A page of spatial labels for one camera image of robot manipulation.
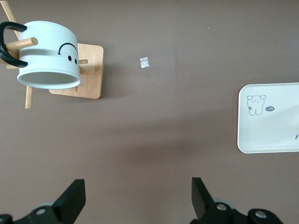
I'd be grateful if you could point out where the cream tray with rabbit print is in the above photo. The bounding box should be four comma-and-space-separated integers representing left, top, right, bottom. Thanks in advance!
236, 82, 299, 155

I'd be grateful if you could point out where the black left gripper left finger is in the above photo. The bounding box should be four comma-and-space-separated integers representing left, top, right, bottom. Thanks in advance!
0, 179, 86, 224

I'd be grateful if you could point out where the wooden mug stand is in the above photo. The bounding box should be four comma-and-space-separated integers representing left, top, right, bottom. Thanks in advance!
0, 0, 105, 110

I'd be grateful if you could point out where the white smiley mug black handle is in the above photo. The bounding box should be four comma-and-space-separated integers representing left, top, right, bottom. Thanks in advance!
0, 20, 83, 91

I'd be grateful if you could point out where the small clear plastic scrap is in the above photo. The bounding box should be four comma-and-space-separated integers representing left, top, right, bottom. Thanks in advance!
138, 56, 150, 70

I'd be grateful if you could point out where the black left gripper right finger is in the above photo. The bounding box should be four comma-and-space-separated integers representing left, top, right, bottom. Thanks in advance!
190, 177, 284, 224

